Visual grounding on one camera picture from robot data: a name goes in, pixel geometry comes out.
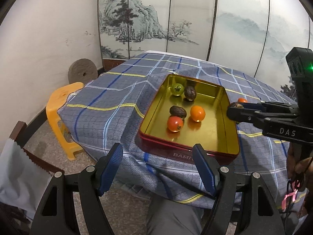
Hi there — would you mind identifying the dark walnut in tin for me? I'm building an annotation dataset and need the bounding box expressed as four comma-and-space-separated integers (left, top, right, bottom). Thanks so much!
184, 86, 197, 101

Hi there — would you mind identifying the red gold metal tin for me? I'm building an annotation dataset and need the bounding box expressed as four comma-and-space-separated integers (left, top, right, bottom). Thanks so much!
138, 74, 240, 165

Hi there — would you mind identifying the dark wooden chair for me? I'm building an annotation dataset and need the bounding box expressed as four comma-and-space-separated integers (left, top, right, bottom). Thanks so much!
9, 107, 65, 177

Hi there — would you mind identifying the dark passion fruit in tin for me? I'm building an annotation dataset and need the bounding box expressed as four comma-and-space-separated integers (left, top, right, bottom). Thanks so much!
169, 106, 187, 120

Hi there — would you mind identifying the orange plastic stool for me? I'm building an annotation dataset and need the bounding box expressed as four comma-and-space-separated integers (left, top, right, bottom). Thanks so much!
45, 82, 85, 161

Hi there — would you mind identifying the painted folding screen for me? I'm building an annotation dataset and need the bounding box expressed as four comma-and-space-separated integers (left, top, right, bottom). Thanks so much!
98, 0, 312, 99

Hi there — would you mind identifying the green fruit in tin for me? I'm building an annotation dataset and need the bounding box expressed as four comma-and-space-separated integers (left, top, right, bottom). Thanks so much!
171, 83, 185, 96

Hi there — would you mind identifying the round stone millstone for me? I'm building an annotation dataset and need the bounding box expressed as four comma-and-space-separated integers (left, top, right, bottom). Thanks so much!
68, 58, 98, 84

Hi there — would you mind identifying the orange tangerine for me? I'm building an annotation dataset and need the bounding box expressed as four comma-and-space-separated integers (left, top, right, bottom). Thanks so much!
190, 105, 206, 123

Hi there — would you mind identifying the grey cloth on chair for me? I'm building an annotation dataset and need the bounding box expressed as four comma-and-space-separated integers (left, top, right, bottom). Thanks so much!
0, 138, 51, 219

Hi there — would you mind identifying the grey trouser leg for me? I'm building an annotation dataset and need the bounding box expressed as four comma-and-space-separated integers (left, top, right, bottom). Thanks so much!
146, 195, 204, 235

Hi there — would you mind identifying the right hand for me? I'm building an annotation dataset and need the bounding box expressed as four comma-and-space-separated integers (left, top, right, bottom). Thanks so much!
286, 143, 313, 193

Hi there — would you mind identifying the dark brown passion fruit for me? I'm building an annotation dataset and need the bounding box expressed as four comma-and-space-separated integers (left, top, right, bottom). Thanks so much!
228, 102, 244, 109

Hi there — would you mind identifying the pink cord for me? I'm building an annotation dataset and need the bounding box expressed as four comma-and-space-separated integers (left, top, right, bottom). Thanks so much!
281, 178, 301, 212

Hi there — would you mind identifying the orange fruit far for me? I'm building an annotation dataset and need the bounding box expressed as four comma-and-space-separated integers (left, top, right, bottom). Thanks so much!
237, 98, 248, 103

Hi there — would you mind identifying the large red tomato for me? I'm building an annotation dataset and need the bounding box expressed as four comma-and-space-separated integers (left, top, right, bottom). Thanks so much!
167, 116, 184, 133

